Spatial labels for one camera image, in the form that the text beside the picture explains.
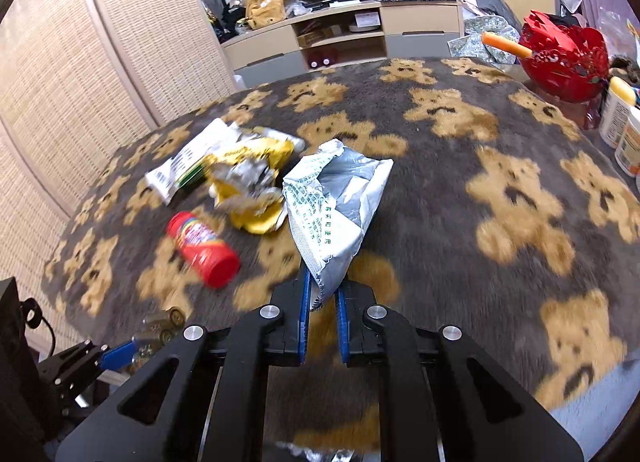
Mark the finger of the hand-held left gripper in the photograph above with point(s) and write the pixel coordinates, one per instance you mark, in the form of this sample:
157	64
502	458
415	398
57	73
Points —
117	354

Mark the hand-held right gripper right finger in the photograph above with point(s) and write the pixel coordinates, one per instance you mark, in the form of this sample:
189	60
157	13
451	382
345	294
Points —
342	327

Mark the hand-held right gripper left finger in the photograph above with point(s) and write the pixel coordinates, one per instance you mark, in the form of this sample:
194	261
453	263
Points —
304	312

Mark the small olive object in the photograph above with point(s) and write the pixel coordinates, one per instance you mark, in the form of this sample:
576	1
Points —
160	329

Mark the silver foil bag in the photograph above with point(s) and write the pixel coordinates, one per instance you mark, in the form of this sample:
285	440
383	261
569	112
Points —
345	192

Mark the printed foil wrapper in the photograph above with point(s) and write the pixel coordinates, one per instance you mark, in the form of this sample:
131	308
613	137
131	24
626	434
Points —
320	453

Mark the red tube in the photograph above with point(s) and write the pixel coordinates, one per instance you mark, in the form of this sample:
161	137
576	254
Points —
205	252

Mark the yellow foil wrapper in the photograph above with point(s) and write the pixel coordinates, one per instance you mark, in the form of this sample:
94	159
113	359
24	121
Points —
255	181

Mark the bear print blanket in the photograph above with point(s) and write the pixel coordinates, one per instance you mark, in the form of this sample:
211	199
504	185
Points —
450	192

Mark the white green wrapper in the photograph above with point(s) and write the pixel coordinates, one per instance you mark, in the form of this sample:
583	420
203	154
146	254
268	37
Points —
185	166

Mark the woven bamboo folding screen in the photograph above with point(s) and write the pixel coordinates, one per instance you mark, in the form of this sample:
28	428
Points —
75	66

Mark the yellow backpack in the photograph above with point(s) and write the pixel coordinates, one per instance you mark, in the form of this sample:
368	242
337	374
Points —
262	9

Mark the beige television cabinet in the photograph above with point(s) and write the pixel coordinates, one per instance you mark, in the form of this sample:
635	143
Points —
425	26

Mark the floral cloth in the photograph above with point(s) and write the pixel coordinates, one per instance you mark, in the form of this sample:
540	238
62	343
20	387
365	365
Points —
475	39

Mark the small white bottle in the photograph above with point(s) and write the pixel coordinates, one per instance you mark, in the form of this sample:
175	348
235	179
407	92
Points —
630	146

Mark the white bottle yellow cap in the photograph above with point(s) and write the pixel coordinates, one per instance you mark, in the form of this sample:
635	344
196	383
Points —
616	111

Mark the red openwork basket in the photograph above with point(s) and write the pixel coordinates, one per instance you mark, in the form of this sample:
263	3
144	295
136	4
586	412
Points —
565	59

